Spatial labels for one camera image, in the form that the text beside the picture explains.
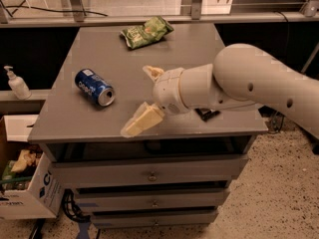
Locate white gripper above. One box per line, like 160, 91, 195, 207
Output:
121, 65, 189, 138

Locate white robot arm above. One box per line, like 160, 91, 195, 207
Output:
121, 44, 319, 138

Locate blue pepsi can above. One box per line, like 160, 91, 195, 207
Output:
75, 69, 116, 107

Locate black snack bar wrapper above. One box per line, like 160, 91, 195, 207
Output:
195, 109, 220, 121

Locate green chip bag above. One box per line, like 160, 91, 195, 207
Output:
121, 16, 173, 50

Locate grey drawer cabinet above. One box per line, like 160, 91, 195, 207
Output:
29, 24, 267, 228

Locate white pump bottle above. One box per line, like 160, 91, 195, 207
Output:
4, 66, 31, 100

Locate white cardboard box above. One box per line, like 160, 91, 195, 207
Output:
0, 115, 64, 220

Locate black floor cables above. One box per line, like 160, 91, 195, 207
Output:
61, 189, 92, 224

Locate black cable on ledge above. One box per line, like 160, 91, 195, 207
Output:
0, 0, 109, 18

